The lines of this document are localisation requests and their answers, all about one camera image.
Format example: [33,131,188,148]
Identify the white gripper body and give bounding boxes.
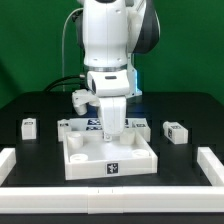
[72,70,130,136]

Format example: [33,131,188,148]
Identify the white square tabletop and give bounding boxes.
[63,128,158,180]

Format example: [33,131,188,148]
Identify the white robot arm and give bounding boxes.
[72,0,160,141]

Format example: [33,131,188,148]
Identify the white fiducial marker sheet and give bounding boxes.
[68,117,148,135]

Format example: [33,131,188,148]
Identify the white U-shaped obstacle fence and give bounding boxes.
[0,147,224,214]

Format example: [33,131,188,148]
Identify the black cable bundle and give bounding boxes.
[43,75,88,93]

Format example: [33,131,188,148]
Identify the white cable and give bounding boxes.
[61,7,84,93]

